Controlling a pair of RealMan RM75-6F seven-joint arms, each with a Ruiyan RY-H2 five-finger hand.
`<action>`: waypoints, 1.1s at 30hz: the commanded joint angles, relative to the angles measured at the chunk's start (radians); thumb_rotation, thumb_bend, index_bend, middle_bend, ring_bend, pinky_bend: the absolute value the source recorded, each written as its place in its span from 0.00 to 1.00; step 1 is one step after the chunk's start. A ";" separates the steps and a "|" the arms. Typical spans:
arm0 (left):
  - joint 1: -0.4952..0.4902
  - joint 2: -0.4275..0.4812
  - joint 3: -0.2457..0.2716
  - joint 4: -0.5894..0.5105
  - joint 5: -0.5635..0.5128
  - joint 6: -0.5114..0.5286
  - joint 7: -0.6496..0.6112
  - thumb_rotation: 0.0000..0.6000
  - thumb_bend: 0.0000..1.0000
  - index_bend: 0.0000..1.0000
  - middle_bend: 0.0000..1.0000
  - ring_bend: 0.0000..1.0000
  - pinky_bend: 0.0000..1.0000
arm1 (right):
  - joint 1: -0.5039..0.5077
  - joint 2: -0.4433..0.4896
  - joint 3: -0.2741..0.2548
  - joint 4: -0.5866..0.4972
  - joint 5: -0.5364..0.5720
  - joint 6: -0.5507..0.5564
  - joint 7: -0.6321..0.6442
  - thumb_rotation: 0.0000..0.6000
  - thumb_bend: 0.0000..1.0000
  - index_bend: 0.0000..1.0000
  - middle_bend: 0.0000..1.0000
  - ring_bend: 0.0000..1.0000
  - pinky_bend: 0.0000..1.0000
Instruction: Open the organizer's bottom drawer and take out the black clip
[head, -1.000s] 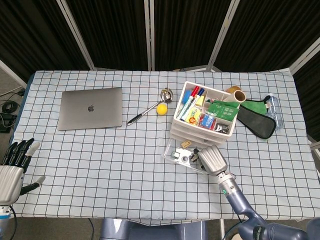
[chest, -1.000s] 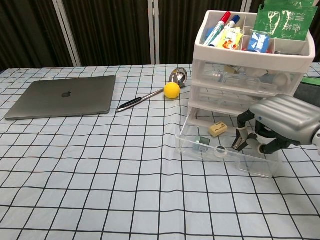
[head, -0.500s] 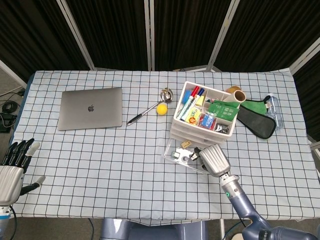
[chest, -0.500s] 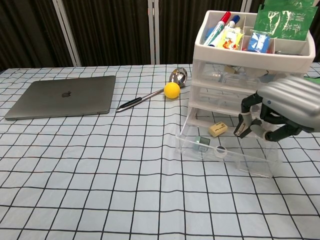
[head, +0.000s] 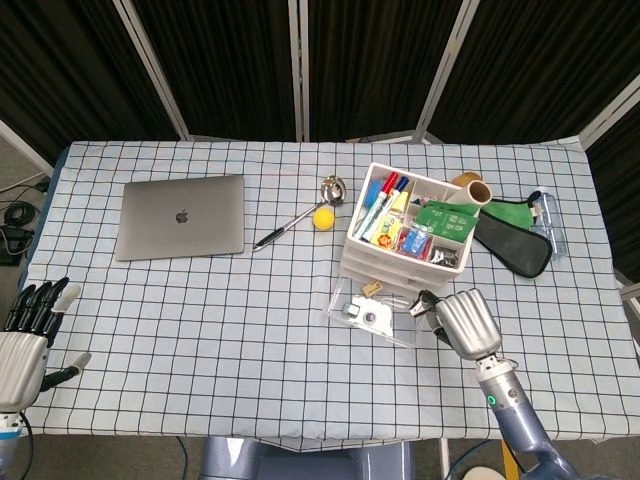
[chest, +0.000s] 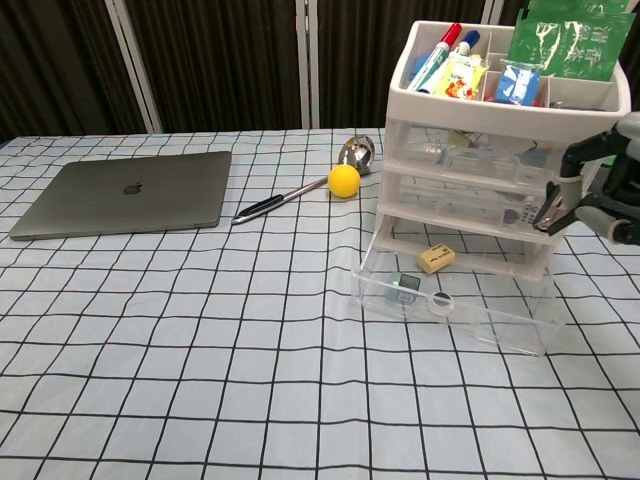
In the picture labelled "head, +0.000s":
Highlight black staple remover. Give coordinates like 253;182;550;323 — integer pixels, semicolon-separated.
408;292;436;318

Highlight black cable coil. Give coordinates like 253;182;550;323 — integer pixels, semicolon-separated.
3;201;39;226

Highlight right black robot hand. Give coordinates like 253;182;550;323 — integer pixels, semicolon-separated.
421;288;504;361

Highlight green tea packet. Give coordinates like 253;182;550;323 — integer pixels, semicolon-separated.
413;201;480;241

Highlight yellow sunflower snack packet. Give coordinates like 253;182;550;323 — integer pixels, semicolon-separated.
367;213;404;250

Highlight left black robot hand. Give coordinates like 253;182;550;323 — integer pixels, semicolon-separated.
0;277;94;414

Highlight clear bottom drawer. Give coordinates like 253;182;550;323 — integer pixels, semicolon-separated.
327;276;426;349

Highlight black folding screen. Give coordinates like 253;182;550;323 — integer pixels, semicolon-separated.
0;0;640;176

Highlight red cap marker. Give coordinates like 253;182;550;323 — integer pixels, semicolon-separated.
354;171;400;236

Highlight steel ladle black handle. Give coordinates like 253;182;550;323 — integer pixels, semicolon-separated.
252;174;348;252

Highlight blue white packet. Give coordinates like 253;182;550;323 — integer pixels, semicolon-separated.
399;227;430;256

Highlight checkered light blue tablecloth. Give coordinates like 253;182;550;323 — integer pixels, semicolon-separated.
22;139;640;454

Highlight black and green pouch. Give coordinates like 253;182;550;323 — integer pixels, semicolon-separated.
472;197;554;278

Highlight black power adapter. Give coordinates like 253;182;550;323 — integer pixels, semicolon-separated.
0;224;35;266

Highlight grey laptop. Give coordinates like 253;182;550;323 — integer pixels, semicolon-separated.
113;175;246;263

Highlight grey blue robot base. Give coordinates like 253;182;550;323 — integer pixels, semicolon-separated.
199;434;416;480

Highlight red packet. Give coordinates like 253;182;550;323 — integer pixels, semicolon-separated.
394;227;434;259

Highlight black binder clips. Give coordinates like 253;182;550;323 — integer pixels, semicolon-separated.
428;247;461;269

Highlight blue cap marker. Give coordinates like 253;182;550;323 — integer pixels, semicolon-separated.
360;175;410;241

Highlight white plastic drawer organizer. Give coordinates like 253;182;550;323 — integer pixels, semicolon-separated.
338;161;482;294

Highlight clear top drawer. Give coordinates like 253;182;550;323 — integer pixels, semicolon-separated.
342;244;454;281

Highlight clear plastic water bottle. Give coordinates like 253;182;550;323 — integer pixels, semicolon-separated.
529;187;569;260

